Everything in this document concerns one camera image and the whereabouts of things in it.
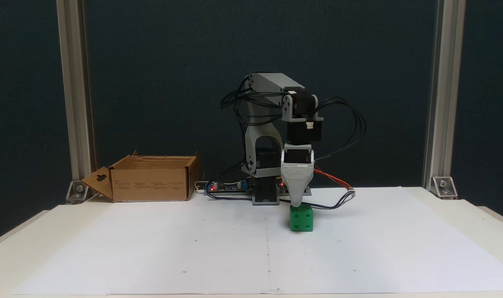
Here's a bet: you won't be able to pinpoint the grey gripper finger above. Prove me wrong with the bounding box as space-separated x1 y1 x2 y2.
280 151 315 207

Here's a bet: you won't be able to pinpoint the brown cardboard box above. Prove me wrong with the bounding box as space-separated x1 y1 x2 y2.
81 151 201 203

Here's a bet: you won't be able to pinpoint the green dice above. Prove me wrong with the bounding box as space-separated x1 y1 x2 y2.
290 204 314 232

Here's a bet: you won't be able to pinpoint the metal corner bracket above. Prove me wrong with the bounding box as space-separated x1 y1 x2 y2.
431 177 458 199
66 180 89 204

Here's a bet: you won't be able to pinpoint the aluminium frame post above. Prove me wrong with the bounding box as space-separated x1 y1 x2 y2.
422 0 467 189
56 0 96 183

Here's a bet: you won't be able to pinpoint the black table cable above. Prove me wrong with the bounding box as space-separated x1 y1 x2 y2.
206 182 356 210

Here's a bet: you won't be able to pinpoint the blue circuit board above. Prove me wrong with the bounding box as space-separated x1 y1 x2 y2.
205 180 252 196

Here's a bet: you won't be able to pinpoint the circuit board with coloured wires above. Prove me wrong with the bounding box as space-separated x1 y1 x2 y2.
277 178 312 196

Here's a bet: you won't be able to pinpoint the red and orange wires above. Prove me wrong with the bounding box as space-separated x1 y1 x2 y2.
313 167 354 191

